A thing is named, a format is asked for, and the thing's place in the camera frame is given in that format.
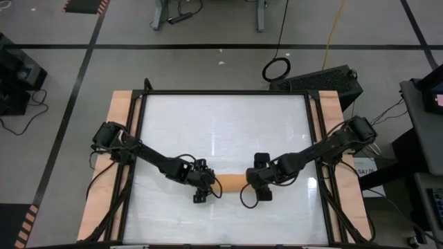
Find black orange striped mat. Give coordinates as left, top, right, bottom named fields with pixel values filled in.
left=0, top=203, right=39, bottom=249
left=63, top=0, right=111, bottom=15

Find yellow floor cable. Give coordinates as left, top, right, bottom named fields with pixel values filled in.
left=321, top=0, right=347, bottom=70

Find thin black desk cables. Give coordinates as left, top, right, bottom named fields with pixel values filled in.
left=370, top=98, right=409, bottom=127

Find black caster wheel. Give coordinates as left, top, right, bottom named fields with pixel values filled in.
left=407, top=236, right=427, bottom=248

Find black laptop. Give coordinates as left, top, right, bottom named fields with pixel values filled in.
left=426, top=187, right=443, bottom=229

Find black desk base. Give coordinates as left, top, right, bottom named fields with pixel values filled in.
left=358, top=127, right=430, bottom=192

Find grey desk leg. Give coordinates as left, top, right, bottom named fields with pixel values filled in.
left=150, top=0, right=170, bottom=31
left=255, top=0, right=268, bottom=33

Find curved black arm cable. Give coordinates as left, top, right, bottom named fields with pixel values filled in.
left=85, top=161, right=117, bottom=201

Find grey desk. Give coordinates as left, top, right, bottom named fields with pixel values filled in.
left=399, top=78, right=443, bottom=177

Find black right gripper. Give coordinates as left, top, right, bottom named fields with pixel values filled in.
left=245, top=151, right=278, bottom=203

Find black cable bundle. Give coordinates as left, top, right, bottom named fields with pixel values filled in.
left=81, top=160, right=134, bottom=243
left=316, top=165, right=377, bottom=245

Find black equipment stack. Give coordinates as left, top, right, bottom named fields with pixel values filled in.
left=0, top=33, right=48, bottom=117

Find orange towel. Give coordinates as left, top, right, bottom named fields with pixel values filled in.
left=211, top=173, right=251, bottom=194

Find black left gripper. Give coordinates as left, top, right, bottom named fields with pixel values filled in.
left=185, top=158, right=217, bottom=204

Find black monitor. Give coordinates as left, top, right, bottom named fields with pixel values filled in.
left=417, top=64, right=443, bottom=115

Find black metal table frame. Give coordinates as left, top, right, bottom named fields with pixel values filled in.
left=103, top=77, right=347, bottom=249

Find black coiled floor cable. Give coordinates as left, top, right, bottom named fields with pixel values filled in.
left=262, top=0, right=291, bottom=83

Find thin black floor cable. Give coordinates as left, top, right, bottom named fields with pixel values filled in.
left=0, top=89, right=49, bottom=136

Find black power strip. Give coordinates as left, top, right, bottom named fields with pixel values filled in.
left=168, top=12, right=194, bottom=25

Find black computer tower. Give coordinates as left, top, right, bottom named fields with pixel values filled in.
left=269, top=64, right=364, bottom=112

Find white cables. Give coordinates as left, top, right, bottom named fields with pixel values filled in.
left=365, top=141, right=383, bottom=156

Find white paper sheet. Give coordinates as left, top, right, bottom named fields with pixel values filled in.
left=353, top=157, right=386, bottom=199

